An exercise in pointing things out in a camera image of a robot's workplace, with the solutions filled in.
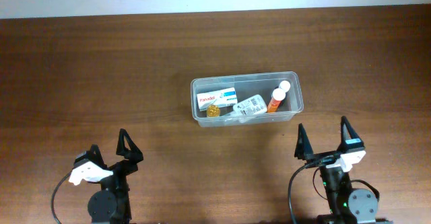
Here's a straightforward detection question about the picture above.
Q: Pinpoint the white Panadol box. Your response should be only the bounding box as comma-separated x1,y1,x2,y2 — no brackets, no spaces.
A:
197,87,238,111

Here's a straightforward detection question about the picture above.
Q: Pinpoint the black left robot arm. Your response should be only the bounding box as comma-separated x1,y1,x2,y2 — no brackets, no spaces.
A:
69,128,143,224

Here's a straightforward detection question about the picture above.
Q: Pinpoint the dark bottle white cap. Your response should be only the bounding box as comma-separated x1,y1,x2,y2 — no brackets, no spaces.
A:
278,80,291,107

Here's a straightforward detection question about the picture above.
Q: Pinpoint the clear plastic container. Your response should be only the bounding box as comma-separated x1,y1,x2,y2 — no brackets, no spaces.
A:
191,71,304,127

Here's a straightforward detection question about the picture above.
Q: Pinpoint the small gold-lid jar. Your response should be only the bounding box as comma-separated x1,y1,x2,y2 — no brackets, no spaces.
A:
206,105,221,118

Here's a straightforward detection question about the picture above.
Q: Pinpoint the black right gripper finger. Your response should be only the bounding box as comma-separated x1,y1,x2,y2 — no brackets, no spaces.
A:
337,116,365,152
294,124,314,160

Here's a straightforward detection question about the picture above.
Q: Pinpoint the orange tube white cap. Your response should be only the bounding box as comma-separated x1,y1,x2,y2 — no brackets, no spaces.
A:
267,88,286,113

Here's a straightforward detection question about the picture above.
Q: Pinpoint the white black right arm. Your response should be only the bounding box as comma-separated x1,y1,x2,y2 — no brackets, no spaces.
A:
288,116,390,224

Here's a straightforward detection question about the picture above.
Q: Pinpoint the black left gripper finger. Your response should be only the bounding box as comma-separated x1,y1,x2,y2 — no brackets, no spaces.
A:
116,128,143,163
88,145,107,170

